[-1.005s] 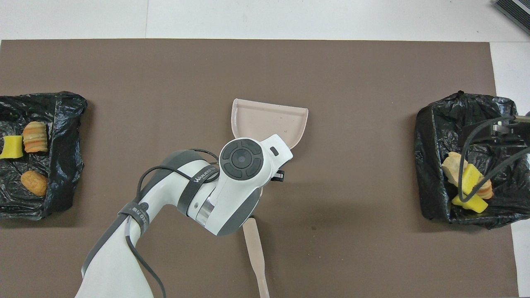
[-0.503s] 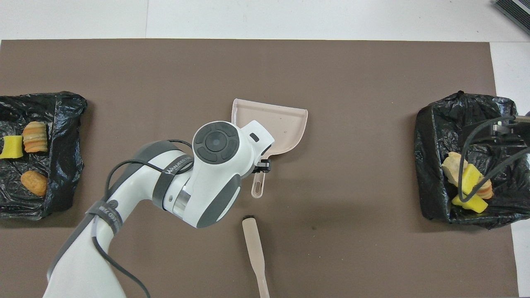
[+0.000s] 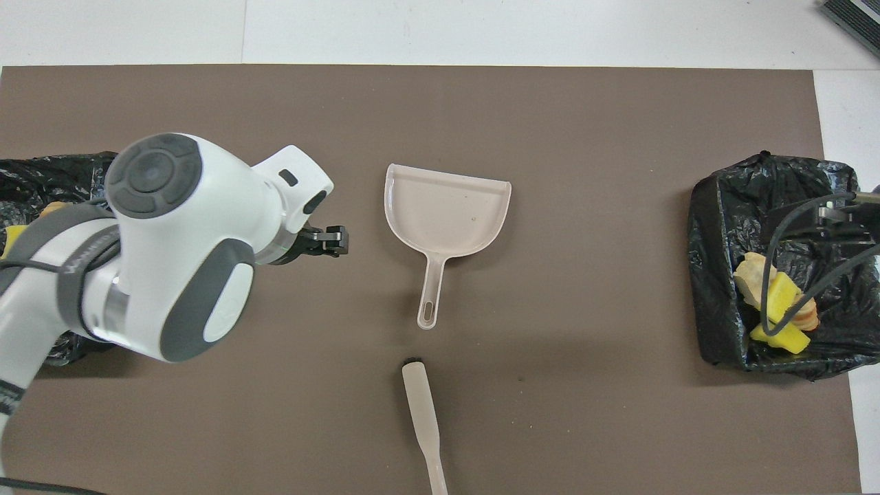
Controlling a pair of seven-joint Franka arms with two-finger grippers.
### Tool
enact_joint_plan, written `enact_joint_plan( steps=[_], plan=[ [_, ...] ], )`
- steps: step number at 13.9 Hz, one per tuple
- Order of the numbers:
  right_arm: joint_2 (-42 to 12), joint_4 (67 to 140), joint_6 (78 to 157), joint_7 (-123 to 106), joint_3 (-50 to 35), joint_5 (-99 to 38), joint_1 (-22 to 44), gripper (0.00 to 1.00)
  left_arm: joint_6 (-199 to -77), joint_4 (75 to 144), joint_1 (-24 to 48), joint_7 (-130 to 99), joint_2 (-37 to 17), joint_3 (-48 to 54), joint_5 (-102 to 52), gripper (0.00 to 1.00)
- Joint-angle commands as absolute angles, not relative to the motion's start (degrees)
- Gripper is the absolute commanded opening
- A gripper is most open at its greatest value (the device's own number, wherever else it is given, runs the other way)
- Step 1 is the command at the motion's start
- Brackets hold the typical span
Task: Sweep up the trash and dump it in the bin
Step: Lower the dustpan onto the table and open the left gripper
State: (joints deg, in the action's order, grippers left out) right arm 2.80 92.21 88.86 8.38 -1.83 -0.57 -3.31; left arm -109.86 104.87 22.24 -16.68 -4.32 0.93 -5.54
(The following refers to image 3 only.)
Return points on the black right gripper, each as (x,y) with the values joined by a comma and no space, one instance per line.
(845,234)

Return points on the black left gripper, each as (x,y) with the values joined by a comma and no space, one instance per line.
(330,242)

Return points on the beige plastic dustpan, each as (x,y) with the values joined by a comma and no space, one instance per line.
(447,206)

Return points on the beige hand brush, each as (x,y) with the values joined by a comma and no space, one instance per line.
(421,405)

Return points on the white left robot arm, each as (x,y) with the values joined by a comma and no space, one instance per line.
(179,275)

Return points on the black bag lined bin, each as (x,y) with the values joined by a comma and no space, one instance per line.
(729,240)
(55,172)

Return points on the dark ribbed grille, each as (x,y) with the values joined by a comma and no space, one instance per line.
(856,17)

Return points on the brown table mat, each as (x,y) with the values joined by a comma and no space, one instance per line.
(481,412)

